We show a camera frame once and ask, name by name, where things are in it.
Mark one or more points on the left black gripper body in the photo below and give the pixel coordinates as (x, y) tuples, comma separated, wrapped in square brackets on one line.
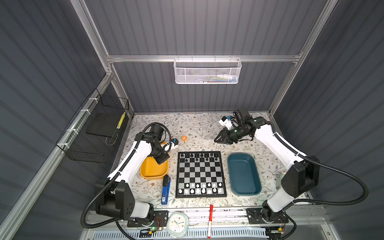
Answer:
[(159, 155)]

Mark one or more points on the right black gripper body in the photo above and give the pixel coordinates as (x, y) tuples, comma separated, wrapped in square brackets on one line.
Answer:
[(230, 136)]

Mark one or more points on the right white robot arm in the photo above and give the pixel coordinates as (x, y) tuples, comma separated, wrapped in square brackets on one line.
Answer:
[(302, 171)]

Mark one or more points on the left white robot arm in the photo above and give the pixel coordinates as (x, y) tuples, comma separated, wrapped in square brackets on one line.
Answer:
[(114, 197)]

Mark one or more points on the yellow plastic tray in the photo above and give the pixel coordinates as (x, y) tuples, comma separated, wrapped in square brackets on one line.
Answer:
[(151, 170)]

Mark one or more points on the blue stapler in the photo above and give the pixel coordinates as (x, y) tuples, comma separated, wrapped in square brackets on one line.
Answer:
[(166, 190)]

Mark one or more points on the black white chessboard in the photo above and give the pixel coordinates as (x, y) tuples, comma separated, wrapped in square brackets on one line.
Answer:
[(200, 175)]

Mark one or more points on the teal plastic tray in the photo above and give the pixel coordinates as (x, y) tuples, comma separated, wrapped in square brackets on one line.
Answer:
[(243, 174)]

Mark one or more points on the small white clock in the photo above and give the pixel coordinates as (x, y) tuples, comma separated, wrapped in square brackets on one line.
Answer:
[(177, 224)]

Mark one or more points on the red white marker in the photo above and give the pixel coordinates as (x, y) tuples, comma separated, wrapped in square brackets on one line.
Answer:
[(209, 233)]

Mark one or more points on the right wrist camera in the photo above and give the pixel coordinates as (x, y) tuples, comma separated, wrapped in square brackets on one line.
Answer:
[(238, 118)]

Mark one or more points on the black wire basket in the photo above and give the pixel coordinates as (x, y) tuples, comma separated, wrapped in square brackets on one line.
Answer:
[(98, 132)]

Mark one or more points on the white wire basket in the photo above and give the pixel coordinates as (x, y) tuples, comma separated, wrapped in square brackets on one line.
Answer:
[(207, 71)]

